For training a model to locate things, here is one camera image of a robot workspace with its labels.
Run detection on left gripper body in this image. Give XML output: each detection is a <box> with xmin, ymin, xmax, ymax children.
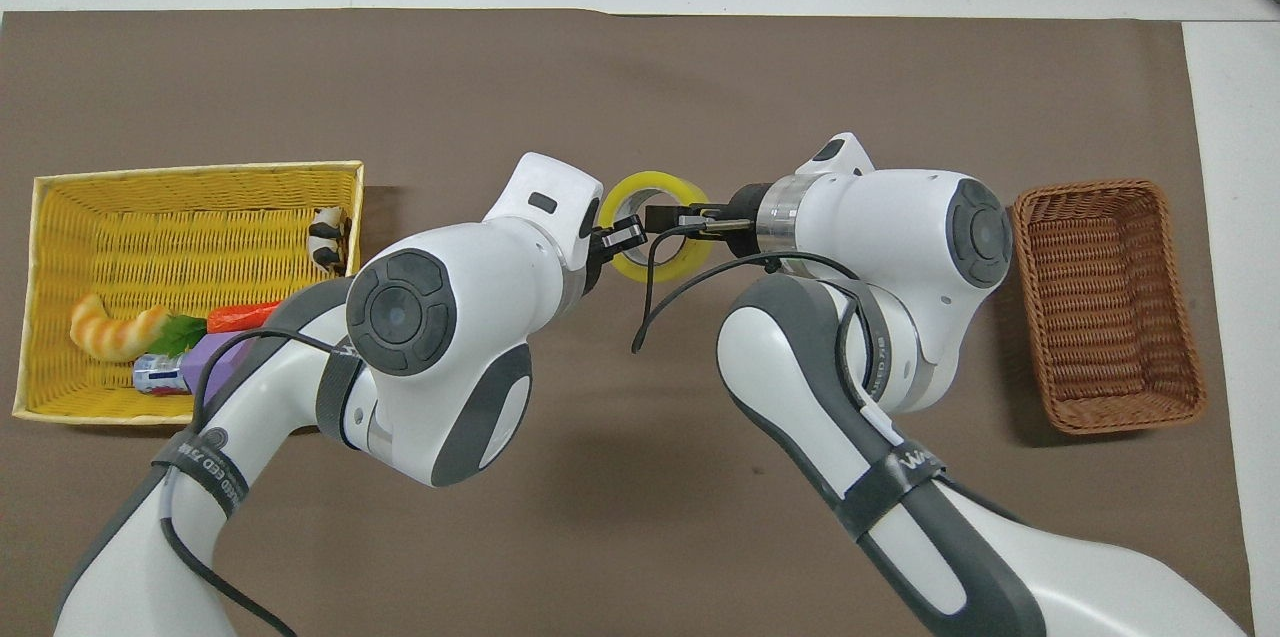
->
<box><xmin>577</xmin><ymin>220</ymin><xmax>625</xmax><ymax>297</ymax></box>

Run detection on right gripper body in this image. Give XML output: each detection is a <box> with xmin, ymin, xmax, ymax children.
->
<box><xmin>694</xmin><ymin>184</ymin><xmax>762</xmax><ymax>261</ymax></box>

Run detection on yellow tape roll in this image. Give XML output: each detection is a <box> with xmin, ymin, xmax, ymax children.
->
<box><xmin>599</xmin><ymin>171</ymin><xmax>713</xmax><ymax>284</ymax></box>

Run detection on brown wicker basket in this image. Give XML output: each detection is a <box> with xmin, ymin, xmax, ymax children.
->
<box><xmin>1011</xmin><ymin>179</ymin><xmax>1209</xmax><ymax>436</ymax></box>

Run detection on yellow wicker basket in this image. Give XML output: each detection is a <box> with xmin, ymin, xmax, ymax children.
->
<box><xmin>12</xmin><ymin>160</ymin><xmax>366</xmax><ymax>427</ymax></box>

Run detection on panda toy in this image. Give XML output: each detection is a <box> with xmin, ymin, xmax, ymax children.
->
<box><xmin>307</xmin><ymin>206</ymin><xmax>350</xmax><ymax>274</ymax></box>

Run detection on toy carrot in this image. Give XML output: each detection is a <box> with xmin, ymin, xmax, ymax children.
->
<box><xmin>148</xmin><ymin>300</ymin><xmax>284</xmax><ymax>359</ymax></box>

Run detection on purple box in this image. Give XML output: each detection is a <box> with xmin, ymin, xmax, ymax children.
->
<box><xmin>182</xmin><ymin>331</ymin><xmax>253</xmax><ymax>397</ymax></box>

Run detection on blue and white can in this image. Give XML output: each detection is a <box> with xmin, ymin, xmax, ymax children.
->
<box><xmin>132</xmin><ymin>353</ymin><xmax>191</xmax><ymax>397</ymax></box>

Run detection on toy shrimp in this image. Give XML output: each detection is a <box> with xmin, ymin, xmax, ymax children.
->
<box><xmin>69</xmin><ymin>293</ymin><xmax>173</xmax><ymax>364</ymax></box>

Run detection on black cable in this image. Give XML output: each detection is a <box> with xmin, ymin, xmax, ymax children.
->
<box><xmin>157</xmin><ymin>328</ymin><xmax>359</xmax><ymax>637</ymax></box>
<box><xmin>630</xmin><ymin>233</ymin><xmax>906</xmax><ymax>445</ymax></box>

